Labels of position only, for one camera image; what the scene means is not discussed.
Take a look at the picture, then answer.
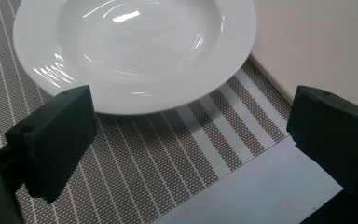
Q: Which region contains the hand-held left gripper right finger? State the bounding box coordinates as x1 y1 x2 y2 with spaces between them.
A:
286 85 358 200

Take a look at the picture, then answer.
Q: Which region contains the beige board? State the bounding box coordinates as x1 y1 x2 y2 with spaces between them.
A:
250 0 358 115

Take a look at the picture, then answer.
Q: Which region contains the white ceramic plate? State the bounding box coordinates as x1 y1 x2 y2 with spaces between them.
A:
12 0 257 116

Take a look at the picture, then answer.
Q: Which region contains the brown striped woven placemat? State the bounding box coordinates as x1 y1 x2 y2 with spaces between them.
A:
0 0 293 224

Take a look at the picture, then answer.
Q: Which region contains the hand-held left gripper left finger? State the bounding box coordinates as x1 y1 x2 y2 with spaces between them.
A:
0 84 99 204

